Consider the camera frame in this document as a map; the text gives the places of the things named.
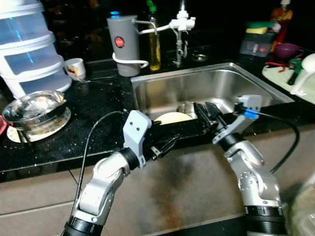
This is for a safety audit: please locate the floral print plate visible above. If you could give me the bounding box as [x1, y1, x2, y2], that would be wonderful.
[6, 106, 72, 144]

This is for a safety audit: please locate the pale yellow plate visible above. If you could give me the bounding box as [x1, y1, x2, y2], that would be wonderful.
[154, 112, 195, 124]

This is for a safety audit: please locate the stainless steel sink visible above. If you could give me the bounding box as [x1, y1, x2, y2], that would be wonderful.
[130, 62, 296, 123]

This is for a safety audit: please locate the round steel counter cap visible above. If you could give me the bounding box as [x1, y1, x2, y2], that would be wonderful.
[192, 53, 209, 62]

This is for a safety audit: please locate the pale green cutting board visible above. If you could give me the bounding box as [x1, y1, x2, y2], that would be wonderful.
[261, 63, 315, 97]

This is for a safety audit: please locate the clear plastic sponge holder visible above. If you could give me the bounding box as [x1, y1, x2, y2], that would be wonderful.
[240, 30, 275, 57]

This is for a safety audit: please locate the thin red utensil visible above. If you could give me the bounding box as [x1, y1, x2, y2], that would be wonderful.
[265, 59, 292, 68]

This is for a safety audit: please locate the yellow oil bottle green cap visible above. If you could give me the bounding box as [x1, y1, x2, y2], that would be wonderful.
[146, 0, 162, 72]

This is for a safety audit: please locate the steel spoon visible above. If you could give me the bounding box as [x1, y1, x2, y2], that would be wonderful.
[80, 78, 120, 86]

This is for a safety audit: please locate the white faucet diverter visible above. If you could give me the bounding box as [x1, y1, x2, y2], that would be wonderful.
[169, 11, 196, 32]

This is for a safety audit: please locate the purple cup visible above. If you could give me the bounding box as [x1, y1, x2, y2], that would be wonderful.
[274, 43, 304, 62]

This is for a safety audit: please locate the green yellow sponge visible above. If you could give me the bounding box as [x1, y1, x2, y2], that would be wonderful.
[246, 21, 276, 35]

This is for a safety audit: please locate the white plastic ladle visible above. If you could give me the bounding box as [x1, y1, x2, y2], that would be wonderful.
[290, 53, 315, 95]

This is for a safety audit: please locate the grey water filter canister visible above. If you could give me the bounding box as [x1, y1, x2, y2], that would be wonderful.
[107, 11, 159, 78]

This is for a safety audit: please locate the white printed cup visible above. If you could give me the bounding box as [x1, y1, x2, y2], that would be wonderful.
[64, 58, 87, 82]

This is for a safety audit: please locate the red figurine bottle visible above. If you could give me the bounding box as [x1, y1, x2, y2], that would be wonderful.
[270, 0, 294, 45]

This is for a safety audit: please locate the olive camouflage cloth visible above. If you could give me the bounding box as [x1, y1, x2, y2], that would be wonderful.
[287, 175, 315, 236]

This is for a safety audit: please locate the large stainless steel bowl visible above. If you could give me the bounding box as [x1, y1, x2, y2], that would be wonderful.
[2, 90, 68, 134]

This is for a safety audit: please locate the white tiered food container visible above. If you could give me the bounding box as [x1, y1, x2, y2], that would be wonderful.
[0, 0, 73, 98]

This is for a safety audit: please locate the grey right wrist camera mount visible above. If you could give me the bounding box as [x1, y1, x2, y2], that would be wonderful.
[213, 94, 264, 145]

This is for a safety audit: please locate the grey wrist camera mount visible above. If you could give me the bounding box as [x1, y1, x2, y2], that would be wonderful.
[122, 110, 153, 170]
[213, 94, 264, 145]

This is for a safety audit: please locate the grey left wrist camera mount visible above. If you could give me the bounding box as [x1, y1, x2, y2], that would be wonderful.
[122, 110, 153, 170]

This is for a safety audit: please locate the blue cable tape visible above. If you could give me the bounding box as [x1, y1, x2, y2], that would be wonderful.
[243, 109, 258, 120]

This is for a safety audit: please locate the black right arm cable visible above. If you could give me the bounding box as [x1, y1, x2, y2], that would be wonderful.
[255, 112, 301, 174]

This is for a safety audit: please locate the white filter hose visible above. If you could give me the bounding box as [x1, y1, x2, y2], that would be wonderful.
[112, 22, 174, 69]

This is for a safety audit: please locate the green handled utensil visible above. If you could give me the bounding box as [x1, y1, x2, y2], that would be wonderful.
[287, 58, 304, 86]

